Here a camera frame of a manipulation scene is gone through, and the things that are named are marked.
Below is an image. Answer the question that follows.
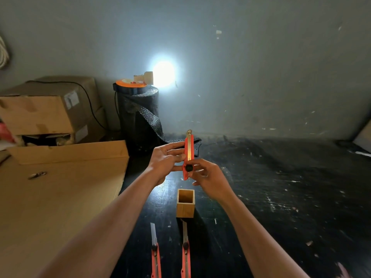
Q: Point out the person's right hand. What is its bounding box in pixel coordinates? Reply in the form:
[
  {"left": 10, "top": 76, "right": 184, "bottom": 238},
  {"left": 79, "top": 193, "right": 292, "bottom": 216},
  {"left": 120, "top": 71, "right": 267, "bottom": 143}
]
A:
[{"left": 185, "top": 158, "right": 236, "bottom": 203}]

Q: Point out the person's left hand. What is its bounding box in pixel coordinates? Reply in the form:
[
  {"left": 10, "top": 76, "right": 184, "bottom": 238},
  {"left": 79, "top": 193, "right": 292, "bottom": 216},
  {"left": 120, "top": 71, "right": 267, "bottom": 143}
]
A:
[{"left": 147, "top": 141, "right": 186, "bottom": 186}]

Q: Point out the red utility knife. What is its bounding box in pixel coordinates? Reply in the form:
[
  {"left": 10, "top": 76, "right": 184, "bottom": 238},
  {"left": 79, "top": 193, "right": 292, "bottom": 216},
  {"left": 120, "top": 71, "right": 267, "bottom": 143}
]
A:
[
  {"left": 180, "top": 220, "right": 191, "bottom": 278},
  {"left": 182, "top": 130, "right": 195, "bottom": 181},
  {"left": 150, "top": 223, "right": 162, "bottom": 278}
]

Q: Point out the person's left forearm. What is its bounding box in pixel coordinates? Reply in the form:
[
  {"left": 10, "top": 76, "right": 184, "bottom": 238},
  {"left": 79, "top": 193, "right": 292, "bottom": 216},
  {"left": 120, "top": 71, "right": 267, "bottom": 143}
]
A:
[{"left": 38, "top": 166, "right": 160, "bottom": 278}]

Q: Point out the person's right forearm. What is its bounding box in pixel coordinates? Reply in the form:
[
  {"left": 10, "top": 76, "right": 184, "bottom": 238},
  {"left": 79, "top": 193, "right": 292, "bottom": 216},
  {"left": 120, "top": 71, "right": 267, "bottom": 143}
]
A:
[{"left": 218, "top": 192, "right": 310, "bottom": 278}]

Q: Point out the square wooden holder box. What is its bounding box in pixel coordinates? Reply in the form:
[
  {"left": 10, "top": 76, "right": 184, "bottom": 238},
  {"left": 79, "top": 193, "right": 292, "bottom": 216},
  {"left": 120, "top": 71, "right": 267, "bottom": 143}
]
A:
[{"left": 176, "top": 189, "right": 195, "bottom": 219}]

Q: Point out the black bubble wrap roll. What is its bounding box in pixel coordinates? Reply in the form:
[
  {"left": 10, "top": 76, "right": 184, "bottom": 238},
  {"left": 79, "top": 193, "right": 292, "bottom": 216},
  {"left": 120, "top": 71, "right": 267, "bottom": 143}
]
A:
[{"left": 117, "top": 86, "right": 202, "bottom": 157}]

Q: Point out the bright work lamp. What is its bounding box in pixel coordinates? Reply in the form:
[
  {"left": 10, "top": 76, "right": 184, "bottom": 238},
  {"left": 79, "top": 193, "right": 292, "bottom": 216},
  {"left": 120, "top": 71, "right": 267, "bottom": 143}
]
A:
[{"left": 134, "top": 61, "right": 175, "bottom": 87}]

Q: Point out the cardboard box with white label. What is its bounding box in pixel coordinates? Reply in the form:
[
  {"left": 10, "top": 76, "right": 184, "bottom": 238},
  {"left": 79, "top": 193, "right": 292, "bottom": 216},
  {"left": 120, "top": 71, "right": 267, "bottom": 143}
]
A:
[{"left": 20, "top": 106, "right": 108, "bottom": 146}]

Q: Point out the flat cardboard sheet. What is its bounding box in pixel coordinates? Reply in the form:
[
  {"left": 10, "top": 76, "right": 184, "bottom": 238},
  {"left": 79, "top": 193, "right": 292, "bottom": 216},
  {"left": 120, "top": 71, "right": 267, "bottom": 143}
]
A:
[{"left": 0, "top": 140, "right": 130, "bottom": 278}]

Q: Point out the large cardboard box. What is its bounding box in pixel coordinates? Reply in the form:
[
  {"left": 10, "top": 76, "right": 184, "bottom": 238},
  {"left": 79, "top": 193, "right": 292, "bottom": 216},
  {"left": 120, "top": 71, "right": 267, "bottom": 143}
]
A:
[{"left": 0, "top": 76, "right": 102, "bottom": 136}]

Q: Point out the orange extension cord reel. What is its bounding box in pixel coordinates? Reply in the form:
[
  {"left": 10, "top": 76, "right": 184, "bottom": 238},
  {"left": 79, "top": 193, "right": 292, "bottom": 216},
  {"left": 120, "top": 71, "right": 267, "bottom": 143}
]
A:
[{"left": 113, "top": 79, "right": 148, "bottom": 92}]

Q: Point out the black power cable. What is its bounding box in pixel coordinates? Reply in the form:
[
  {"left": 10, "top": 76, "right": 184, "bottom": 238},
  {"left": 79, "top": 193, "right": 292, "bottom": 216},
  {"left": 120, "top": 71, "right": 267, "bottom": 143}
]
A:
[{"left": 26, "top": 80, "right": 108, "bottom": 131}]

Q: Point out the coiled white rope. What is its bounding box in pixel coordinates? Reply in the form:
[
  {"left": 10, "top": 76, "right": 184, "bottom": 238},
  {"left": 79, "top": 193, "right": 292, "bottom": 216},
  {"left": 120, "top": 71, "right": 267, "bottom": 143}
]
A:
[{"left": 0, "top": 35, "right": 10, "bottom": 70}]

